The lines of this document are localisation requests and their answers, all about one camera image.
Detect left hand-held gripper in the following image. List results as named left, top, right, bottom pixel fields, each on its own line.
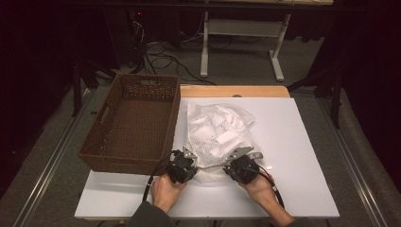
left=166, top=146, right=199, bottom=184

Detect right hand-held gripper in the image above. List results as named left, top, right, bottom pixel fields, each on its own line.
left=222, top=146, right=264, bottom=184

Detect white shirt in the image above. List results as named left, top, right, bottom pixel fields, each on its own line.
left=190, top=107, right=253, bottom=159

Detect brown woven basket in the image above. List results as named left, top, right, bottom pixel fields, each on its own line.
left=77, top=74, right=182, bottom=177

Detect person's right hand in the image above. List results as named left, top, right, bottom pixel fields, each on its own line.
left=239, top=172, right=278, bottom=209

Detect person's left hand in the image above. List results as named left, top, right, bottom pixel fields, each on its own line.
left=150, top=173, right=188, bottom=214

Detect black metal stand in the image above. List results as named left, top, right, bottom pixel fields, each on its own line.
left=287, top=67, right=344, bottom=131
left=71, top=60, right=117, bottom=118

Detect white-legged desk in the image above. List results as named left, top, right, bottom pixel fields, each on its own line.
left=200, top=0, right=335, bottom=83

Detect black computer tower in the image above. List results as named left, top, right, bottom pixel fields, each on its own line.
left=103, top=9, right=149, bottom=69

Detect left hand-held gripper cable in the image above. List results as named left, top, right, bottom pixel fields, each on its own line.
left=142, top=150, right=178, bottom=202

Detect hand-held gripper cable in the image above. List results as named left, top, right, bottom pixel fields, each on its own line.
left=142, top=150, right=178, bottom=202
left=252, top=166, right=285, bottom=209

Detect right hand-held gripper cable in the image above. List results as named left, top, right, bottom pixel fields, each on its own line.
left=252, top=166, right=285, bottom=209

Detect black floor cable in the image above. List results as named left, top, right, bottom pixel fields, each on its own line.
left=145, top=53, right=218, bottom=86

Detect metal floor rail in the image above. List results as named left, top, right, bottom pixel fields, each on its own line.
left=316, top=97, right=391, bottom=227
left=12, top=91, right=93, bottom=227

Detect tangled floor cables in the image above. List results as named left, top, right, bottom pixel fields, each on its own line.
left=129, top=18, right=165, bottom=75

